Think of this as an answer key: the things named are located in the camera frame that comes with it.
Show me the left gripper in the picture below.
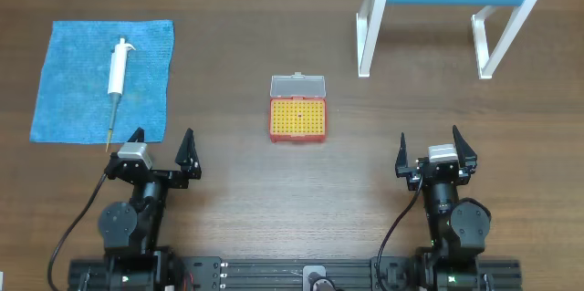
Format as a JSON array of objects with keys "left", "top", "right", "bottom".
[{"left": 105, "top": 127, "right": 202, "bottom": 190}]

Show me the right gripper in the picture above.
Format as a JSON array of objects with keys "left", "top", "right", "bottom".
[{"left": 394, "top": 125, "right": 478, "bottom": 191}]

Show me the white pipette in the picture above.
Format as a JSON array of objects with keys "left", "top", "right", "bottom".
[{"left": 104, "top": 37, "right": 137, "bottom": 153}]

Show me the blue cloth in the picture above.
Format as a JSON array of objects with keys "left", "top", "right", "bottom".
[{"left": 29, "top": 18, "right": 176, "bottom": 145}]

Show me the red and yellow tip box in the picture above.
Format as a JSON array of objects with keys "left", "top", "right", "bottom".
[{"left": 268, "top": 71, "right": 329, "bottom": 143}]

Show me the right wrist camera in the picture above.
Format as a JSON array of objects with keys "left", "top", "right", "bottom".
[{"left": 427, "top": 143, "right": 460, "bottom": 165}]

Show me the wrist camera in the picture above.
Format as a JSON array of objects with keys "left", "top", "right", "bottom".
[
  {"left": 117, "top": 141, "right": 154, "bottom": 171},
  {"left": 427, "top": 143, "right": 460, "bottom": 165}
]

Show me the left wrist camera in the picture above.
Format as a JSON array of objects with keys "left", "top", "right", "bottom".
[{"left": 117, "top": 141, "right": 154, "bottom": 171}]

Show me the black cable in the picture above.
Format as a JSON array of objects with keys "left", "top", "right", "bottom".
[
  {"left": 47, "top": 171, "right": 110, "bottom": 291},
  {"left": 376, "top": 181, "right": 425, "bottom": 291}
]

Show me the mounting rail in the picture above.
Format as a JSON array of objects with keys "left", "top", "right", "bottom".
[{"left": 68, "top": 256, "right": 524, "bottom": 291}]

